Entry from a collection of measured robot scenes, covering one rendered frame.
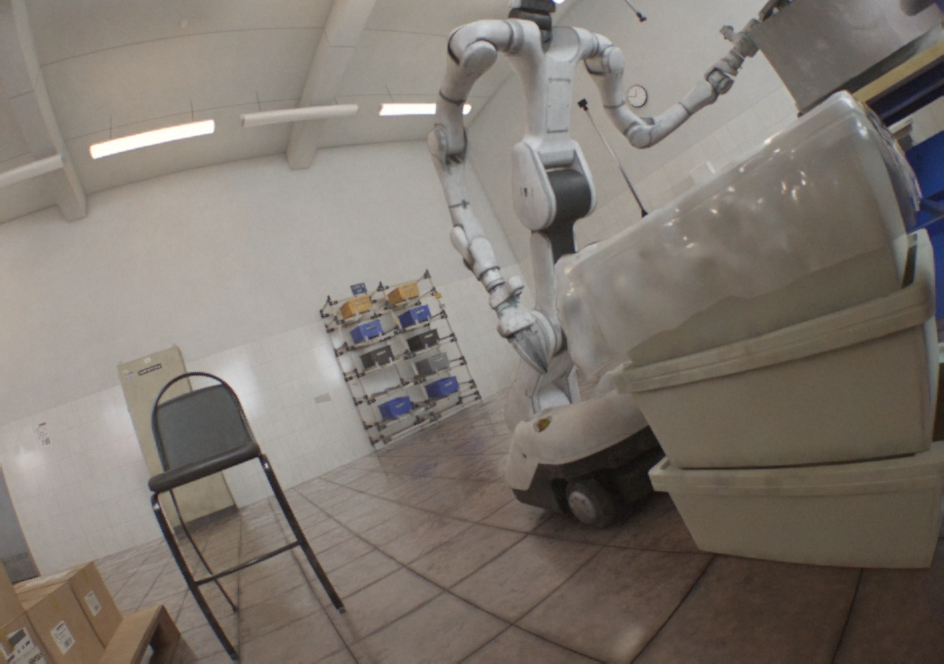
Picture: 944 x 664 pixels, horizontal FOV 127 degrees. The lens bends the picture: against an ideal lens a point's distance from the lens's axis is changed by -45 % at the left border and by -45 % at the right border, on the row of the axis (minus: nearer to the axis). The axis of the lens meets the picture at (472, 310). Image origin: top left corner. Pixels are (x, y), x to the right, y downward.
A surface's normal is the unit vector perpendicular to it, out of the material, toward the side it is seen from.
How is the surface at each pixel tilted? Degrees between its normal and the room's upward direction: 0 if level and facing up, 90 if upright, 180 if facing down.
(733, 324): 96
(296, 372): 90
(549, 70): 135
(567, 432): 56
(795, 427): 96
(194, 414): 77
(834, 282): 96
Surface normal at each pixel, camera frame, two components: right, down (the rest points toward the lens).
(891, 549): -0.80, 0.40
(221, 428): 0.32, -0.48
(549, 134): 0.55, 0.46
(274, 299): 0.49, -0.31
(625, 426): 0.07, -0.17
